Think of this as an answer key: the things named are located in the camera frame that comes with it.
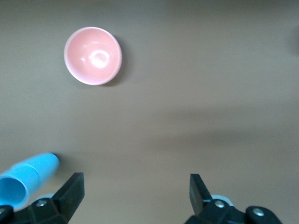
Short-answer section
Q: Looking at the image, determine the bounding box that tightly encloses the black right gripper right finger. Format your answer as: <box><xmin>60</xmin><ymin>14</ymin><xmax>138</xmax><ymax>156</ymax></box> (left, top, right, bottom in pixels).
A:
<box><xmin>184</xmin><ymin>173</ymin><xmax>283</xmax><ymax>224</ymax></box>

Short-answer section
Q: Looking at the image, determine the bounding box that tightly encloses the pink bowl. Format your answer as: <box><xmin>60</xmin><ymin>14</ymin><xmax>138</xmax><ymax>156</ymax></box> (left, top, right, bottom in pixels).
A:
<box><xmin>63</xmin><ymin>26</ymin><xmax>123</xmax><ymax>86</ymax></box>

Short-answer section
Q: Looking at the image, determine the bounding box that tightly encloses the blue cup white inside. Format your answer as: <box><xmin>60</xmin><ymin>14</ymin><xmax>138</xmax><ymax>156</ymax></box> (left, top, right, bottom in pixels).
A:
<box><xmin>13</xmin><ymin>152</ymin><xmax>61</xmax><ymax>191</ymax></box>

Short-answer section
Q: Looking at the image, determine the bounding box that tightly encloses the plain blue cup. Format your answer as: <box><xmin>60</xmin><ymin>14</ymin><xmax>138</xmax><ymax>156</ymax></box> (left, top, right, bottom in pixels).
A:
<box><xmin>0</xmin><ymin>164</ymin><xmax>40</xmax><ymax>210</ymax></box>

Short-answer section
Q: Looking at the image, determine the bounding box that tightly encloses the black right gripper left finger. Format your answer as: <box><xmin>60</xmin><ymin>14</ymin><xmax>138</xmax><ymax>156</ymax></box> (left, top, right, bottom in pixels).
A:
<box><xmin>0</xmin><ymin>172</ymin><xmax>85</xmax><ymax>224</ymax></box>

